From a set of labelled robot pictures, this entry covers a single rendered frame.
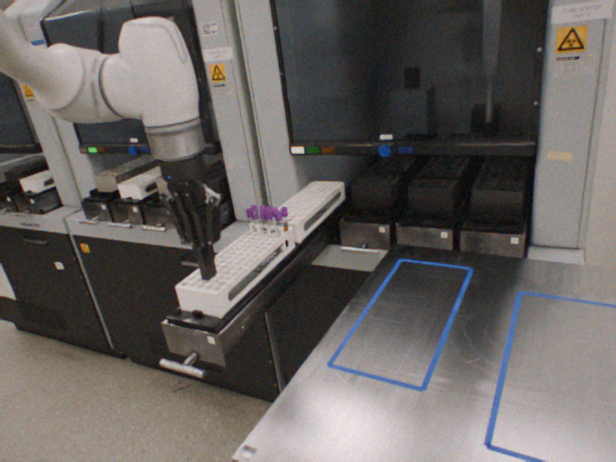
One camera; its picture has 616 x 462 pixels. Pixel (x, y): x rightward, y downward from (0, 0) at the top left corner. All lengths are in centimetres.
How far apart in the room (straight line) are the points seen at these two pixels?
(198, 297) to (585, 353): 62
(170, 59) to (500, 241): 78
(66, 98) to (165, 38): 18
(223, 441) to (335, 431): 119
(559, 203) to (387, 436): 74
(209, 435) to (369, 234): 100
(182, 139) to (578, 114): 79
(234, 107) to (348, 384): 91
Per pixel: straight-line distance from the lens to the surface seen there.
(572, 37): 110
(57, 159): 202
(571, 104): 111
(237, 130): 138
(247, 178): 141
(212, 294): 85
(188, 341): 90
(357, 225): 119
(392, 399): 65
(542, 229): 120
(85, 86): 82
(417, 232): 114
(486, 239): 112
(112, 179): 179
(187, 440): 184
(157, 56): 75
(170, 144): 77
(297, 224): 107
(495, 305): 83
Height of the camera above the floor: 128
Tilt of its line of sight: 24 degrees down
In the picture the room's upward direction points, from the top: 8 degrees counter-clockwise
